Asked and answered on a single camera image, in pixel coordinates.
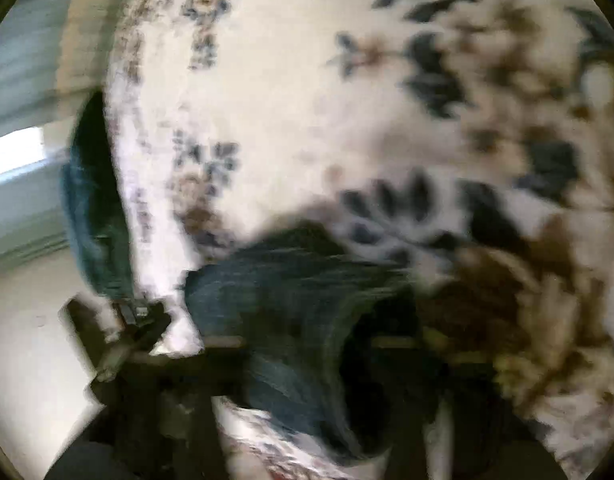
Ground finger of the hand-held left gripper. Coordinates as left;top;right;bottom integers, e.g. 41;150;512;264
63;296;174;386

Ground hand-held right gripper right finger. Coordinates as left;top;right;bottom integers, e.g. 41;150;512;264
339;335;553;480

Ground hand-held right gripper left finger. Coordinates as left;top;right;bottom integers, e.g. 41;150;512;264
89;335;250;480

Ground dark blue denim pants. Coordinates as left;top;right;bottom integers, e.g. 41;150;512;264
183;224;425;467

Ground folded teal plush blanket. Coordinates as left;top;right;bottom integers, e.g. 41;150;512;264
61;92;138;302

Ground window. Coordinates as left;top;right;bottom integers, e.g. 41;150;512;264
0;127;50;186

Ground floral printed blanket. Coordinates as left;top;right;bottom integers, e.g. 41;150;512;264
94;0;614;480

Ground teal striped curtain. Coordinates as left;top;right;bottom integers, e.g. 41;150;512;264
0;0;115;133

